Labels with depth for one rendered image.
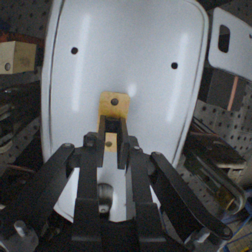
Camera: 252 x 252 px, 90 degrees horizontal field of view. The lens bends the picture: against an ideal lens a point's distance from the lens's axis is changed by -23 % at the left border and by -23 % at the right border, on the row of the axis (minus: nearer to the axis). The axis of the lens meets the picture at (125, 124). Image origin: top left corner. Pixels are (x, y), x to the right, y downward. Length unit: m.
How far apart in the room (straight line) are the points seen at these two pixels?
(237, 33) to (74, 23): 0.24
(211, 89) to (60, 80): 0.23
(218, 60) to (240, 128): 0.56
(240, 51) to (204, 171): 0.20
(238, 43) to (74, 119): 0.28
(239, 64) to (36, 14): 0.57
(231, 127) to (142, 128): 0.56
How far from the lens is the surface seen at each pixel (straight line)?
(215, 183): 0.25
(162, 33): 0.22
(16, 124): 0.23
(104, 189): 0.27
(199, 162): 0.27
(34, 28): 0.59
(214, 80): 0.28
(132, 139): 0.17
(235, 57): 0.28
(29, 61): 0.20
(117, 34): 0.21
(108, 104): 0.21
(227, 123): 0.71
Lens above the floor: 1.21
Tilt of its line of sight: 68 degrees down
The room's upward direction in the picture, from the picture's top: 169 degrees clockwise
